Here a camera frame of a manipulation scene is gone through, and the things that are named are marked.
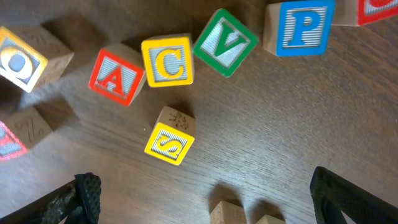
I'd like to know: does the yellow S block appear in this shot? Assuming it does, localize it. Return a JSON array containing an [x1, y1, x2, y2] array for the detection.
[[256, 215, 286, 224], [144, 106, 196, 166]]

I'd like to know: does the blue P block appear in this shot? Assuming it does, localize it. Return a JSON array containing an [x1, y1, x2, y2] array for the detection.
[[262, 0, 335, 57]]

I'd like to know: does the red A block lower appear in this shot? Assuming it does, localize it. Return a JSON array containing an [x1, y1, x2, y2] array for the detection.
[[88, 43, 147, 106]]

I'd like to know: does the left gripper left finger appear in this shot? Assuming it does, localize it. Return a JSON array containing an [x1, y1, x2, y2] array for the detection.
[[1, 172, 101, 224]]

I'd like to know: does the green R block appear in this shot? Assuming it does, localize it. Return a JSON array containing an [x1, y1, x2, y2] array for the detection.
[[210, 201, 247, 224]]

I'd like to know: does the yellow O block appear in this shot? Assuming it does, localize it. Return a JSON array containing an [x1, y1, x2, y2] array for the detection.
[[1, 26, 74, 93]]

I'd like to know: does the red Q block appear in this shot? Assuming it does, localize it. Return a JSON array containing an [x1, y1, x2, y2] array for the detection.
[[333, 0, 397, 27]]

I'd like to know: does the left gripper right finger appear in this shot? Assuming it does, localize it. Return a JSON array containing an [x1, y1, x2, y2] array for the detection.
[[310, 166, 397, 224]]

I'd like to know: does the green V block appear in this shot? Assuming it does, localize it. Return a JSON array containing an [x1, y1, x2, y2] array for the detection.
[[193, 8, 259, 78]]

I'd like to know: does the red I block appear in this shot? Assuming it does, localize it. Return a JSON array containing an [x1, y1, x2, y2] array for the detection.
[[1, 106, 53, 162]]

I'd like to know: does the yellow C block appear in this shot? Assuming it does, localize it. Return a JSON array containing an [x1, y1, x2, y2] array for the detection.
[[141, 33, 194, 88]]

